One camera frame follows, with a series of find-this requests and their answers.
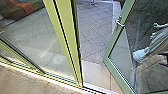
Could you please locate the green framed glass door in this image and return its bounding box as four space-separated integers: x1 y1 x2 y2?
102 0 168 94

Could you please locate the silver door handle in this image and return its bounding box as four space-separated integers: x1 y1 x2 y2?
115 17 126 29

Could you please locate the colourful outdoor seating block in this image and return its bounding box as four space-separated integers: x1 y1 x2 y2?
0 0 45 21

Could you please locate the green framed glass wall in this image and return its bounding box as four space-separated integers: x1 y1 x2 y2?
0 0 85 93

